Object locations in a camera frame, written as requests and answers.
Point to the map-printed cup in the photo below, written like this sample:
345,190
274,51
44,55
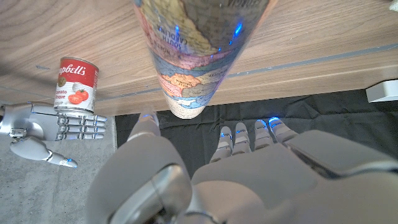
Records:
192,46

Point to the white power strip box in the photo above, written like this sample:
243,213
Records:
384,91

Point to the red white soup can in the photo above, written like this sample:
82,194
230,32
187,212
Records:
76,84

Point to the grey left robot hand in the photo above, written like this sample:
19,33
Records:
255,189

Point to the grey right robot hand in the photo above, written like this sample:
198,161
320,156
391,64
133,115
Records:
34,124

